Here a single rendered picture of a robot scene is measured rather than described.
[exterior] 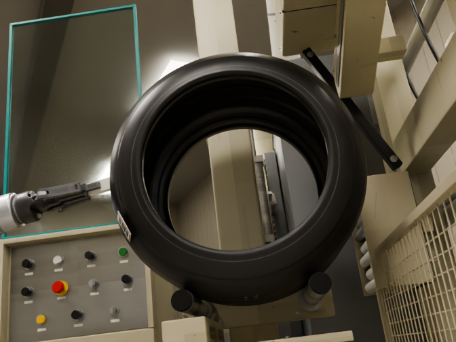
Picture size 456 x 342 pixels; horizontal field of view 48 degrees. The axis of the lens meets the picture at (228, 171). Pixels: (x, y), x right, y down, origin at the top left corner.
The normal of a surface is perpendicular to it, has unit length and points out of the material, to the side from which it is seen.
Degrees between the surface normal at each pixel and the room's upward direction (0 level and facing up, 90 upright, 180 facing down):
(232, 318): 90
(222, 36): 90
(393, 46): 90
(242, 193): 90
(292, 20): 180
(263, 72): 80
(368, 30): 162
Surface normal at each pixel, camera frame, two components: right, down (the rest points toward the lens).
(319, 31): 0.11, 0.94
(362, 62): 0.08, 0.79
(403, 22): -0.90, -0.04
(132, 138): -0.27, -0.36
